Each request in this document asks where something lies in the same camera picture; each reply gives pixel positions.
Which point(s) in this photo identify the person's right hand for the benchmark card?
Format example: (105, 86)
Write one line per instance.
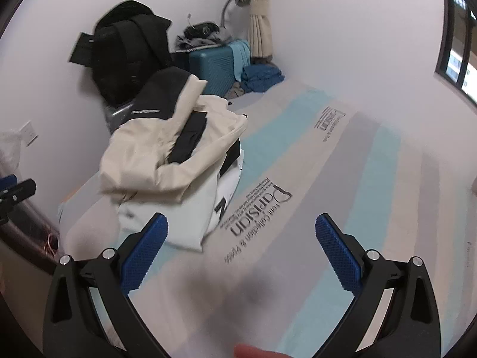
(257, 352)

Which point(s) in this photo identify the clear plastic bag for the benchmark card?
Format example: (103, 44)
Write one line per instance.
(7, 149)

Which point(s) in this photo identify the grey suitcase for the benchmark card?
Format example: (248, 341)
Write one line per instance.
(119, 115)

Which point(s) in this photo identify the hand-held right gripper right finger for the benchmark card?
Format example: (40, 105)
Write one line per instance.
(337, 257)

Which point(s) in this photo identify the teal suitcase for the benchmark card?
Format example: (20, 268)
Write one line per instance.
(210, 71)

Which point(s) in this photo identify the pile of blue clothes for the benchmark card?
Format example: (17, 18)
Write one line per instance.
(261, 76)

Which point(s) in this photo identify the light blue cloth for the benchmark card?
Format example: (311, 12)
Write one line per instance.
(240, 57)

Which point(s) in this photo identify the striped bed blanket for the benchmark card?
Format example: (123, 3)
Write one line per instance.
(354, 175)

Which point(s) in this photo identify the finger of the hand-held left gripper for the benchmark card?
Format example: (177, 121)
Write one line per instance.
(7, 182)
(22, 190)

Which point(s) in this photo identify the black backpack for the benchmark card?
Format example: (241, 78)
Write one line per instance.
(119, 52)

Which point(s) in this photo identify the dark clothes heap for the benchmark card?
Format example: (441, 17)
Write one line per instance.
(203, 31)

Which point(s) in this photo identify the dark framed window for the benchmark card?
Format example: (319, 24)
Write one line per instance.
(447, 44)

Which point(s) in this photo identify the narrow beige curtain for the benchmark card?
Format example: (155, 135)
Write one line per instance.
(261, 26)

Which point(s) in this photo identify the cream and black hooded jacket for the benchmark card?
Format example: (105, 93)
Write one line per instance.
(149, 149)

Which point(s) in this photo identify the white wall socket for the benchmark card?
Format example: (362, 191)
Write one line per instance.
(28, 133)

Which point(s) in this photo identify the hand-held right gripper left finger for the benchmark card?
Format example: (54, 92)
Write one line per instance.
(145, 257)

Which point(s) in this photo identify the white folded clothes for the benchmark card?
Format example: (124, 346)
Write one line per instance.
(186, 216)

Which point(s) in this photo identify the dark bed frame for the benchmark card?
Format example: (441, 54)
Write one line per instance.
(26, 238)

